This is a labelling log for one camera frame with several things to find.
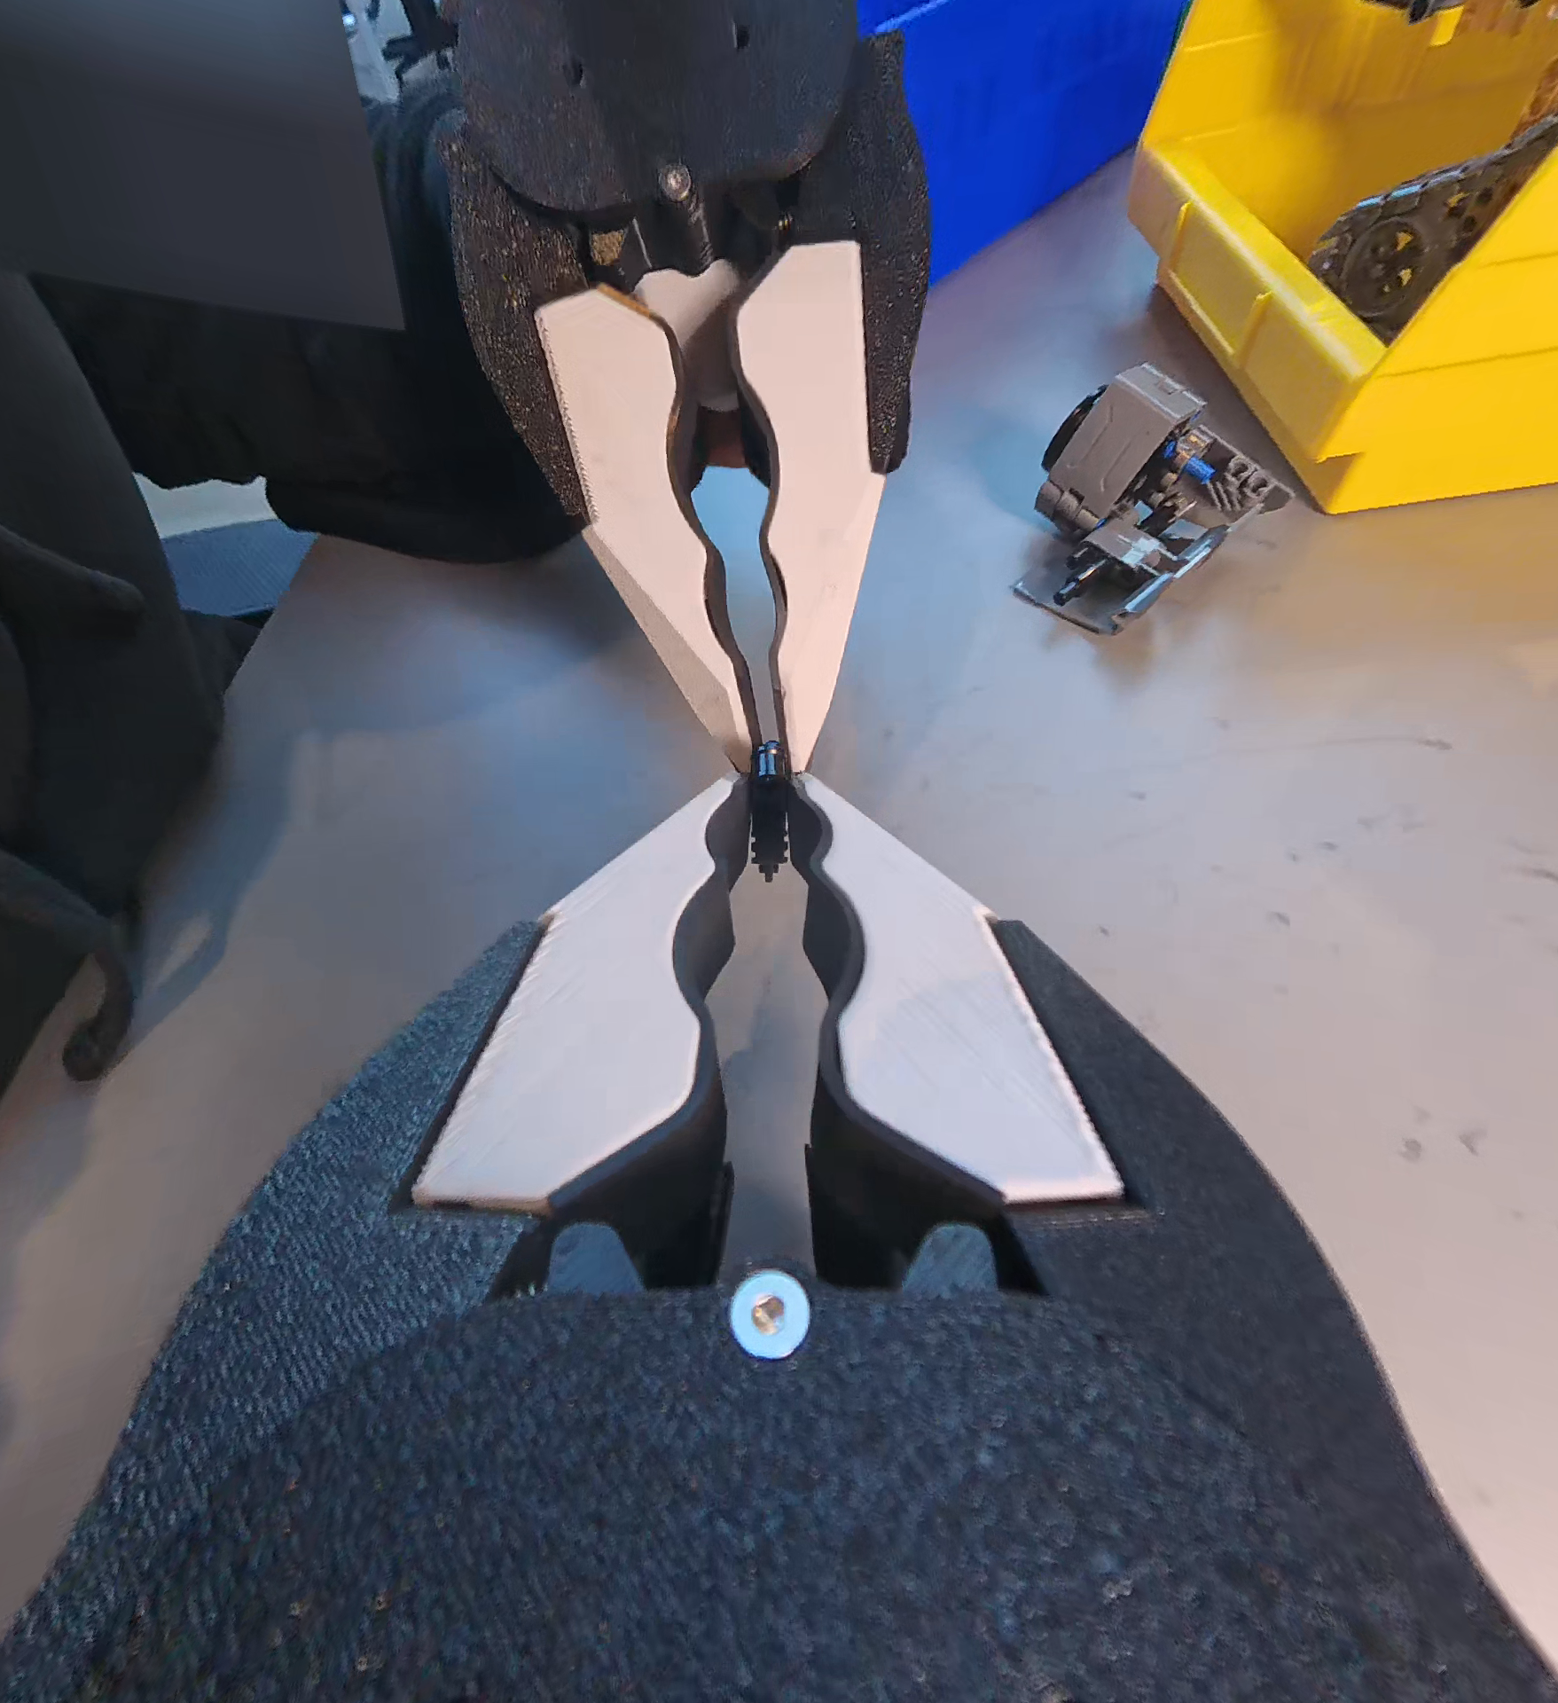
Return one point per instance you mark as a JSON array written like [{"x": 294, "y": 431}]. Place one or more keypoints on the yellow tracked toy vehicle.
[{"x": 1402, "y": 246}]

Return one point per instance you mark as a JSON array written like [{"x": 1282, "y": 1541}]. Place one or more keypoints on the grey toy brick assembly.
[{"x": 1125, "y": 439}]

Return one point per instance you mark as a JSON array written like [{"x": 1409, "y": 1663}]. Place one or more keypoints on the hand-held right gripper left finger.
[{"x": 569, "y": 1065}]

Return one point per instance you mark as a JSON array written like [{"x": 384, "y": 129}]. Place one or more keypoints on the person's left forearm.
[{"x": 368, "y": 426}]

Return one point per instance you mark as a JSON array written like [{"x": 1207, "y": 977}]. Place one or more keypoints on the person's left hand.
[{"x": 724, "y": 447}]

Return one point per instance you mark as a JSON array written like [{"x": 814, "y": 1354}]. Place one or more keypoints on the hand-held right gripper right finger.
[{"x": 962, "y": 1065}]

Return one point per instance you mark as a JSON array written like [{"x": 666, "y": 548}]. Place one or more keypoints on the small black axle connector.
[{"x": 768, "y": 832}]

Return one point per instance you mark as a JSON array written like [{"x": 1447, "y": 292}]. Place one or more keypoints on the grey desk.
[{"x": 1255, "y": 868}]

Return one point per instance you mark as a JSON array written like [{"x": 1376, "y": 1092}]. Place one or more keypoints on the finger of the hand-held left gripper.
[
  {"x": 818, "y": 426},
  {"x": 620, "y": 439}
]

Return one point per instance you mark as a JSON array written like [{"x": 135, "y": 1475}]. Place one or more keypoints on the blue plastic bin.
[{"x": 1020, "y": 122}]

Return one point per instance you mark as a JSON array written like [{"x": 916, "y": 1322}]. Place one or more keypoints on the yellow plastic bin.
[{"x": 1500, "y": 373}]

